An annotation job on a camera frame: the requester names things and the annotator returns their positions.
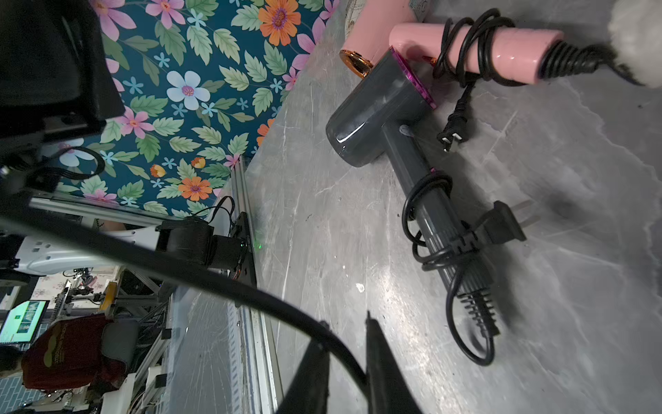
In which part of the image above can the aluminium front rail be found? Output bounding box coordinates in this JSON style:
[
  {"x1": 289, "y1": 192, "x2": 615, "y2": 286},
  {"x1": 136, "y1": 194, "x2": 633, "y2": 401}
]
[{"x1": 228, "y1": 156, "x2": 283, "y2": 413}]

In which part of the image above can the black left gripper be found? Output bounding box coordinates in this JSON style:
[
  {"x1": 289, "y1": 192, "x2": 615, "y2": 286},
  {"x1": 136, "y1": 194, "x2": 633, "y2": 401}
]
[{"x1": 1, "y1": 1, "x2": 124, "y2": 155}]

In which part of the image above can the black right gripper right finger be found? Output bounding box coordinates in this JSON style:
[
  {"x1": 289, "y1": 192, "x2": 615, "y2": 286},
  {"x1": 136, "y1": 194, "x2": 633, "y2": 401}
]
[{"x1": 365, "y1": 313, "x2": 422, "y2": 414}]

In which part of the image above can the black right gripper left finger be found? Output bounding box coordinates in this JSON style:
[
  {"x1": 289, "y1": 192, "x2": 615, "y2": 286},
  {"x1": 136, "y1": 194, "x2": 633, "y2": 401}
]
[{"x1": 278, "y1": 339, "x2": 330, "y2": 414}]

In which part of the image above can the dark grey round hair dryer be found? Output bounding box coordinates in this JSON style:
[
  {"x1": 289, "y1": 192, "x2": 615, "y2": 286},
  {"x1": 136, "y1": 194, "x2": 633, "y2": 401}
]
[{"x1": 326, "y1": 49, "x2": 520, "y2": 339}]

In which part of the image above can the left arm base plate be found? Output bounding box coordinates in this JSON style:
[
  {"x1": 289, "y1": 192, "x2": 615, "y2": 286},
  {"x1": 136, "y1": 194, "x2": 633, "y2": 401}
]
[{"x1": 231, "y1": 211, "x2": 257, "y2": 288}]

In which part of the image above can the white teddy bear blue shirt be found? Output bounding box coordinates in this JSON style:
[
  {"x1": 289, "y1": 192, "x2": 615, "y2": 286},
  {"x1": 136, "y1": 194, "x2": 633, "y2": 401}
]
[{"x1": 608, "y1": 0, "x2": 661, "y2": 88}]

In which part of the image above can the black cord of pink dryer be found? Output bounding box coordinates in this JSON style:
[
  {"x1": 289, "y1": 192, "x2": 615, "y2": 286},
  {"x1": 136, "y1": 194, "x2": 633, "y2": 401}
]
[{"x1": 432, "y1": 7, "x2": 637, "y2": 154}]

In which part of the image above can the black cord of boxy dryer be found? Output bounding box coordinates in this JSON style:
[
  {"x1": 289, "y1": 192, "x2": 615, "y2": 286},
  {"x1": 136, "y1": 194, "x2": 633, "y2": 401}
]
[{"x1": 0, "y1": 206, "x2": 371, "y2": 400}]

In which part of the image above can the pink hair dryer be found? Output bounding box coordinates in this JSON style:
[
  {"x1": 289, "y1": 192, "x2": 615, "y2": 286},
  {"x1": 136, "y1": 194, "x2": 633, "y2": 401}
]
[{"x1": 340, "y1": 1, "x2": 564, "y2": 86}]

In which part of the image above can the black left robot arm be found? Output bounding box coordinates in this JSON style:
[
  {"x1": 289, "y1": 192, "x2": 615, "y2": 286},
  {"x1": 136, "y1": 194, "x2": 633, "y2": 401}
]
[{"x1": 1, "y1": 1, "x2": 248, "y2": 278}]

